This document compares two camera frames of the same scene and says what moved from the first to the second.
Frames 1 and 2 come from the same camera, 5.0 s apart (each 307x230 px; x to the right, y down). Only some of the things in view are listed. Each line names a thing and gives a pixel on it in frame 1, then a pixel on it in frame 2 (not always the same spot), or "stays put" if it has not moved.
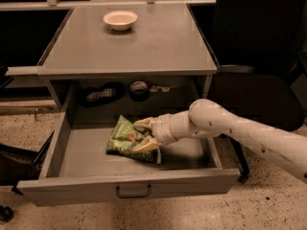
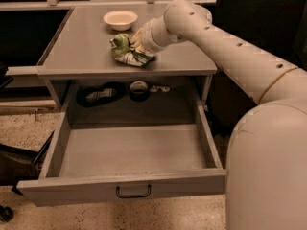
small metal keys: [155, 89] stays put
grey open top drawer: [79, 170] stays put
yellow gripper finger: [143, 125] -> [135, 40]
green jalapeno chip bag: [124, 137] -> [124, 52]
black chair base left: [18, 166] stays put
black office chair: [258, 36] stays put
